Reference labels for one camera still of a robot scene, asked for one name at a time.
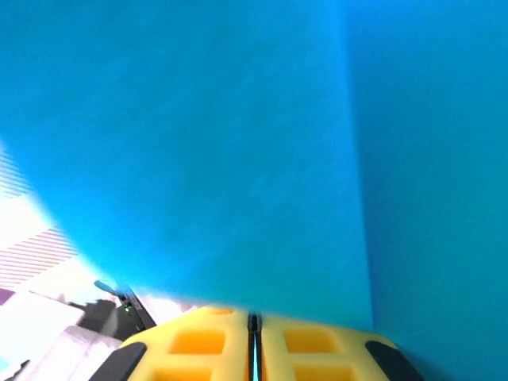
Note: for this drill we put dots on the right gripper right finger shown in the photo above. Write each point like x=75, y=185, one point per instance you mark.
x=337, y=357

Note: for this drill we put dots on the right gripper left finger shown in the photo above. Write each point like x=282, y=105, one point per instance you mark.
x=158, y=357

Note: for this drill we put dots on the blue paper sheet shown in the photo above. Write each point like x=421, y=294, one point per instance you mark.
x=238, y=139

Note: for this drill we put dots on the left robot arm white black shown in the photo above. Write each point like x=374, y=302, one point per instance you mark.
x=79, y=345

